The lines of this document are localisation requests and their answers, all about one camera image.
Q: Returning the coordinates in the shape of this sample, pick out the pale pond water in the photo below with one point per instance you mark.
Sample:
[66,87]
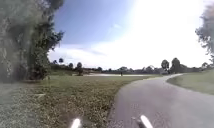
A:
[108,75]

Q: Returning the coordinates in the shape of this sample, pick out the green grass field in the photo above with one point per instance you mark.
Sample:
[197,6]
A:
[201,81]
[71,96]

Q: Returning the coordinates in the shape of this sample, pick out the grey asphalt path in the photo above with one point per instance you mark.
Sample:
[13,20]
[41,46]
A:
[161,103]

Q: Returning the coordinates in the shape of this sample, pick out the robot's own part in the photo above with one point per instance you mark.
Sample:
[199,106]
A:
[75,123]
[146,122]

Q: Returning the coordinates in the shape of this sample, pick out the row of trees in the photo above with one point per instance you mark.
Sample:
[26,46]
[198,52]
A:
[175,65]

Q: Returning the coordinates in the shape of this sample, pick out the large dense tree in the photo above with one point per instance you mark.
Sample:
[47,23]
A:
[21,43]

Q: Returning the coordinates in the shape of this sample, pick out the tall thin-crowned tree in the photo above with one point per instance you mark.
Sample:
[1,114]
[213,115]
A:
[211,33]

